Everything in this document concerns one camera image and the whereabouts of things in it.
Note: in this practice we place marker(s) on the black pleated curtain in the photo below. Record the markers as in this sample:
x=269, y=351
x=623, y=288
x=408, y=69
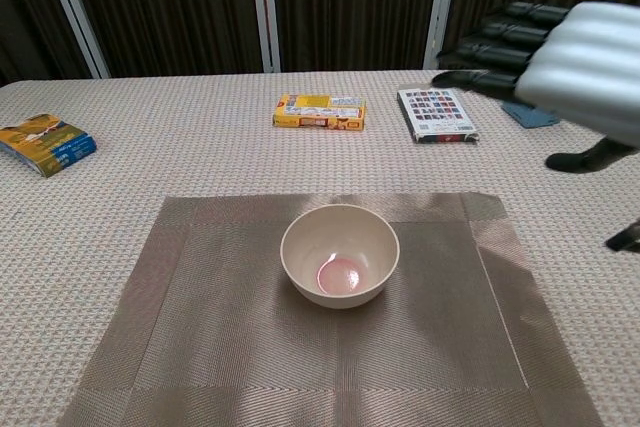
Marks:
x=175, y=7

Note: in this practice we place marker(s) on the blue square cup box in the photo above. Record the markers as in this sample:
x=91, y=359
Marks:
x=530, y=117

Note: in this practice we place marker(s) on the pink bowl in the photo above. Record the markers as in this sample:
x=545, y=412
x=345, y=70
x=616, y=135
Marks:
x=340, y=242

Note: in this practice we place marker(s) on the brown woven placemat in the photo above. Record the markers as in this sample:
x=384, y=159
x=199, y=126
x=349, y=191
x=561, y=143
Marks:
x=200, y=322

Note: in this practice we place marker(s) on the beige woven tablecloth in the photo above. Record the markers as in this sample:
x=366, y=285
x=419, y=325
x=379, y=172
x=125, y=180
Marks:
x=150, y=147

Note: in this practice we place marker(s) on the white picture-grid card box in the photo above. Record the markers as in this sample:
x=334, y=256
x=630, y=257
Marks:
x=435, y=107

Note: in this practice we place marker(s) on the orange and blue snack box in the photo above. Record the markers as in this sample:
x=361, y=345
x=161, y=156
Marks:
x=45, y=147

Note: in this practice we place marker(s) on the grey metal frame post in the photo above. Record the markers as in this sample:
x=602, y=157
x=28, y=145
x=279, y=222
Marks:
x=441, y=7
x=264, y=7
x=75, y=17

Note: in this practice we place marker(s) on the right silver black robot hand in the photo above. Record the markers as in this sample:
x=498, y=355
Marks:
x=585, y=67

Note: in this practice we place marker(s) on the yellow flat snack box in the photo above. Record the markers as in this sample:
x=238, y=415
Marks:
x=320, y=112

